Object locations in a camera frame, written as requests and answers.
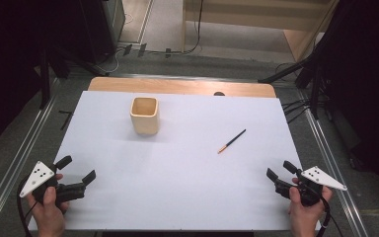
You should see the white floor cable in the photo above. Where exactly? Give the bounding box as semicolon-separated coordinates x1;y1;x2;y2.
93;45;127;75

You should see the bundle of black floor cables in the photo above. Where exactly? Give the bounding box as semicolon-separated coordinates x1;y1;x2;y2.
279;97;314;125

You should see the square wooden pen holder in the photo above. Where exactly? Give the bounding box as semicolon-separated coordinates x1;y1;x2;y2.
129;96;161;136

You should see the dark cabinet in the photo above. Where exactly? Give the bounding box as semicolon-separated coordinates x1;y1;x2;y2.
78;0;126;65

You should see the wooden table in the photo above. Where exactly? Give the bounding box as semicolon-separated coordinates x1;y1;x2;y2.
87;76;277;99

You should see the white board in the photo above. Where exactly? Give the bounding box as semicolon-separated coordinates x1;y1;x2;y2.
29;90;321;232

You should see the person's left hand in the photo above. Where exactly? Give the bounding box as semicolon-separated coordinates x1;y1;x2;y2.
25;173;71;237

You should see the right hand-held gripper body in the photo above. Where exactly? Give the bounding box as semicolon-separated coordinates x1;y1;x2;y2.
273;165;348;208

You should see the black and orange pencil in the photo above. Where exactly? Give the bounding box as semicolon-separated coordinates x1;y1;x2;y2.
217;128;248;155

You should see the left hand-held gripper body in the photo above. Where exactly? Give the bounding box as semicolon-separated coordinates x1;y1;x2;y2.
19;160;88;206

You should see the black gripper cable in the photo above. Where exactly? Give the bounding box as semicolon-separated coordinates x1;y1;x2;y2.
315;196;346;237
15;176;38;237

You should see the person's right hand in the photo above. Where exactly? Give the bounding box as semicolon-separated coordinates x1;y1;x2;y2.
287;177;334;237

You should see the metal floor rail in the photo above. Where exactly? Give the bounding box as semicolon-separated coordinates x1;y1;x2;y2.
294;88;371;237
0;78;62;237

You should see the light wooden furniture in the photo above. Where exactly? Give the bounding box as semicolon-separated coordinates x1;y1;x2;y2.
181;0;341;63

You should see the black metal stand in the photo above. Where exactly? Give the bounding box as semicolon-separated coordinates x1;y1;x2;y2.
257;55;332;121
38;45;110;111

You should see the black hanging cable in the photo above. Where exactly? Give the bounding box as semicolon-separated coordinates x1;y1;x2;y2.
164;0;205;56

